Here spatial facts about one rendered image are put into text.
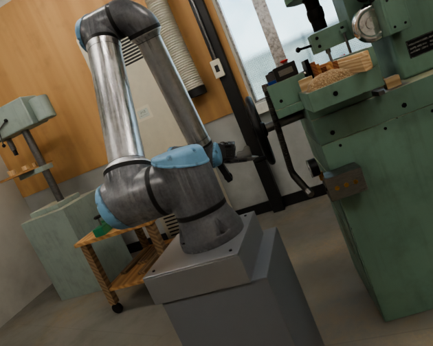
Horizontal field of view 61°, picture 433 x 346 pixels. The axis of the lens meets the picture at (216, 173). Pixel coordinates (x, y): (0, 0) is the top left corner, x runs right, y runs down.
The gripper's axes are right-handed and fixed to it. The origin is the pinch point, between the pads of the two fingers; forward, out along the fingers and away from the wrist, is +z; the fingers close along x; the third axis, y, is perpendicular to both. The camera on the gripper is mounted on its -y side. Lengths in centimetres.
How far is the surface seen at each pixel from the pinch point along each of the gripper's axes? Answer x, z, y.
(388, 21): -24, 43, 47
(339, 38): -7, 32, 44
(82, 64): 153, -140, 53
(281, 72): -16.3, 10.0, 33.9
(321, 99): -39, 20, 25
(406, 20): -24, 48, 47
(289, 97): -16.4, 12.5, 25.0
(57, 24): 155, -157, 86
